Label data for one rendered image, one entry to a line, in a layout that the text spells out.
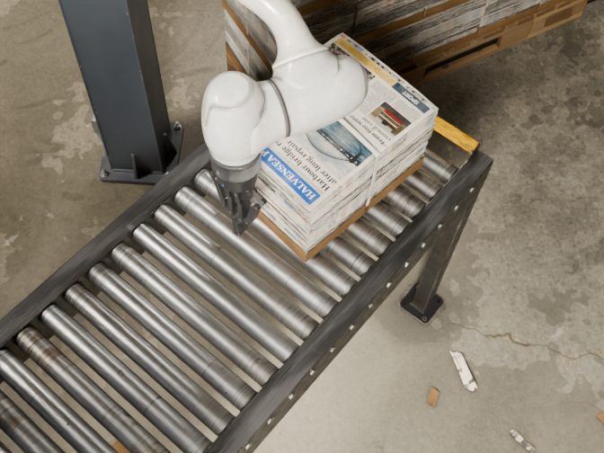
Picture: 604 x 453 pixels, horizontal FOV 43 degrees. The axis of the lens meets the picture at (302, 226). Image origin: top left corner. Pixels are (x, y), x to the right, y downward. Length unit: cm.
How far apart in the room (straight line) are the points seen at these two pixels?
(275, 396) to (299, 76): 63
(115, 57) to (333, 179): 100
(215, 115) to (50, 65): 199
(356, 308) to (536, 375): 104
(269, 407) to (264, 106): 61
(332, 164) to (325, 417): 105
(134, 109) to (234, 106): 130
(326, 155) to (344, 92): 27
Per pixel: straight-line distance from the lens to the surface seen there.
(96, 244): 172
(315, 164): 151
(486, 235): 271
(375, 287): 164
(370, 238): 170
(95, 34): 225
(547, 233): 278
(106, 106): 249
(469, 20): 293
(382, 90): 164
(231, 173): 133
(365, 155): 154
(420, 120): 160
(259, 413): 153
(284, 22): 130
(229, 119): 121
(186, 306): 162
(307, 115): 127
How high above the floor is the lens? 227
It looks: 60 degrees down
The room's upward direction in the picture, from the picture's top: 4 degrees clockwise
